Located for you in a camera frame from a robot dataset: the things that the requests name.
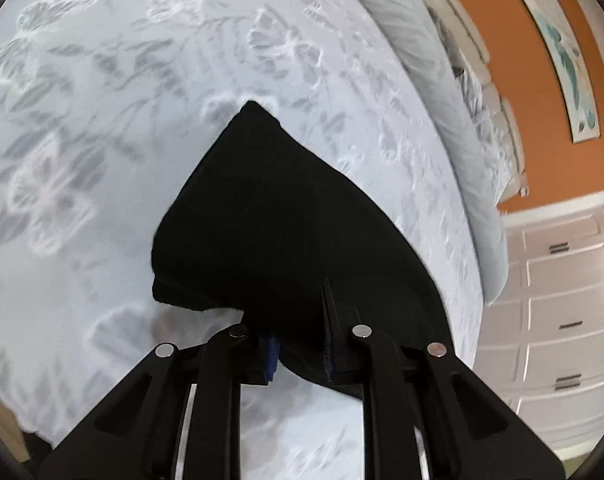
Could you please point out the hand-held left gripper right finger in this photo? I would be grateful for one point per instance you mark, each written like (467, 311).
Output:
(328, 356)

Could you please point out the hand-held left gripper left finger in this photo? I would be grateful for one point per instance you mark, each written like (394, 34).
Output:
(270, 356)

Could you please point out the black pants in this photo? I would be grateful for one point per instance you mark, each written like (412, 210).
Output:
(287, 240)

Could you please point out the white panelled wardrobe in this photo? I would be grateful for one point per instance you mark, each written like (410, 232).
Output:
(556, 310)

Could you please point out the wooden bed base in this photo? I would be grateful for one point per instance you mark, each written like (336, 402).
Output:
(1, 425)

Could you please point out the butterfly print pillow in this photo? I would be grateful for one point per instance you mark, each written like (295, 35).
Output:
(486, 125)

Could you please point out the butterfly print bedspread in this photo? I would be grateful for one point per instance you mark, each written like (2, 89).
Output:
(132, 110)

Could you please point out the grey duvet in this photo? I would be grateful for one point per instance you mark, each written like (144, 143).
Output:
(431, 85)

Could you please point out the cream padded headboard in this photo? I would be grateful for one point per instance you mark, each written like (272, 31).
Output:
(474, 35)

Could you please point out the framed wall picture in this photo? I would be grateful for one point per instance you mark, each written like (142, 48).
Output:
(564, 55)

